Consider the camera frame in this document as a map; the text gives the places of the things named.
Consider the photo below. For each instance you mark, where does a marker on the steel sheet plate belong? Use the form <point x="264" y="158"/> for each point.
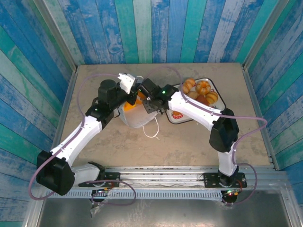
<point x="165" y="212"/>

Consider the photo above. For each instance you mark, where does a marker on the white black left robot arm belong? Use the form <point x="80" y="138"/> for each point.
<point x="78" y="139"/>

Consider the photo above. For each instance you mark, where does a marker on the white paper bag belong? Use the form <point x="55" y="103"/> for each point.
<point x="137" y="118"/>

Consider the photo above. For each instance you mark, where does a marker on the white strawberry print tray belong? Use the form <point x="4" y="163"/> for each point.
<point x="172" y="119"/>

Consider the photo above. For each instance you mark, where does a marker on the aluminium frame post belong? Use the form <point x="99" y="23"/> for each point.
<point x="265" y="34"/>
<point x="56" y="35"/>

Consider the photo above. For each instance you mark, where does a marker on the clear plastic scrap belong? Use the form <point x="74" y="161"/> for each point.
<point x="95" y="209"/>

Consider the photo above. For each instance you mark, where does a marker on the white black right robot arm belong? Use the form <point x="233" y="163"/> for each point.
<point x="194" y="111"/>

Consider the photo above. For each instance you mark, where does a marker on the fake yellow striped bread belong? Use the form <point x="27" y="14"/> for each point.
<point x="130" y="107"/>

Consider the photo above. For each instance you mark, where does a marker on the small circuit board with LEDs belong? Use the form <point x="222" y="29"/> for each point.
<point x="101" y="190"/>
<point x="230" y="193"/>

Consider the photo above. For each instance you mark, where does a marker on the fake large fluted round bun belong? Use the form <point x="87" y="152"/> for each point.
<point x="203" y="87"/>

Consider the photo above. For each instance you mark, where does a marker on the fake croissant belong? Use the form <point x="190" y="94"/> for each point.
<point x="188" y="85"/>

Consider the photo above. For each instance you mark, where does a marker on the orange bread loaf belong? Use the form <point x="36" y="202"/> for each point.
<point x="141" y="95"/>

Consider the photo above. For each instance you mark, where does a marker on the aluminium mounting rail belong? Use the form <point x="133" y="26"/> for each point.
<point x="161" y="176"/>

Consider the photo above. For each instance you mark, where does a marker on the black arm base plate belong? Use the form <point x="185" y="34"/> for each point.
<point x="210" y="177"/>
<point x="113" y="176"/>

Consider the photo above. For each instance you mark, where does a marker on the fake small fluted bun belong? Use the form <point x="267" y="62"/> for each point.
<point x="211" y="97"/>

